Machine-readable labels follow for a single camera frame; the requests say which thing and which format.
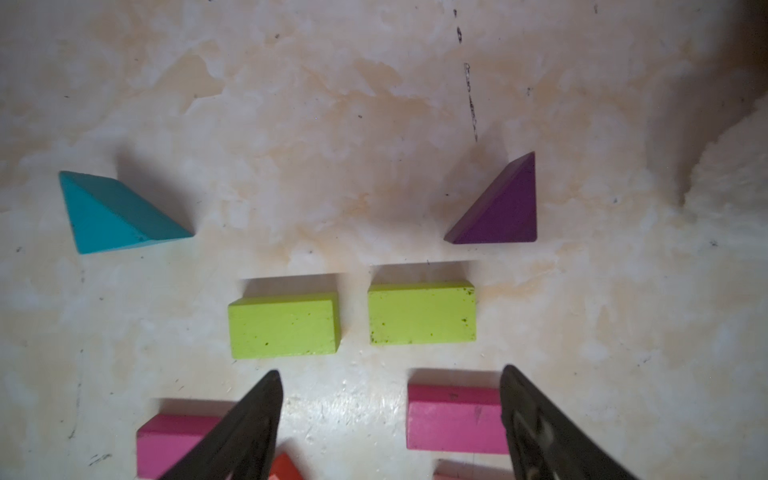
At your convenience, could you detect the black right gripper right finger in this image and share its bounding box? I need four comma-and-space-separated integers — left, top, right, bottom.
500, 365, 635, 480

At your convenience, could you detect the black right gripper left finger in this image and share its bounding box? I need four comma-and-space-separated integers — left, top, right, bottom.
161, 370, 284, 480

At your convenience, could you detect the light green block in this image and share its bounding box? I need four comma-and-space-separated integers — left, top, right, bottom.
227, 293, 342, 360
368, 281, 477, 346

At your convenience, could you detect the magenta block under arm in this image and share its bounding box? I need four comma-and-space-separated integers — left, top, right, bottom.
136, 414, 221, 479

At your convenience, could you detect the red block centre right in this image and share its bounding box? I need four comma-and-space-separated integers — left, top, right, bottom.
268, 453, 304, 480

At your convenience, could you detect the magenta block far right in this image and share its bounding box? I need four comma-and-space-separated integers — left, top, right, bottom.
406, 384, 509, 455

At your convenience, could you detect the pink block right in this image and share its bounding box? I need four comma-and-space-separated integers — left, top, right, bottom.
433, 459, 515, 480

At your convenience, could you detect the purple triangle block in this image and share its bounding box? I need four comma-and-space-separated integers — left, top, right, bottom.
444, 152, 538, 245

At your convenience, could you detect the teal triangle block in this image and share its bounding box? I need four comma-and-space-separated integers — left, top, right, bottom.
58, 171, 193, 255

